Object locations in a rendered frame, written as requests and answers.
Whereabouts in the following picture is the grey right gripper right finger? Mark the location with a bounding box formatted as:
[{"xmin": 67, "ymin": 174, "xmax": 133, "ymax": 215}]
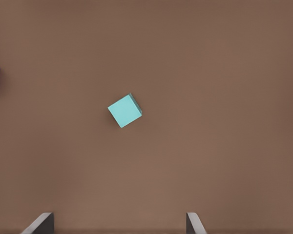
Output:
[{"xmin": 186, "ymin": 212, "xmax": 208, "ymax": 234}]

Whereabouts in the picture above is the cyan wooden cube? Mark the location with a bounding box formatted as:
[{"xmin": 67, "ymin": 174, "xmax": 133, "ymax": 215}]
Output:
[{"xmin": 107, "ymin": 93, "xmax": 143, "ymax": 129}]

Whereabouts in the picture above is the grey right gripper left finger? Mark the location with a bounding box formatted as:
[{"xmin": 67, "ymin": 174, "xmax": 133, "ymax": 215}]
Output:
[{"xmin": 20, "ymin": 212, "xmax": 55, "ymax": 234}]

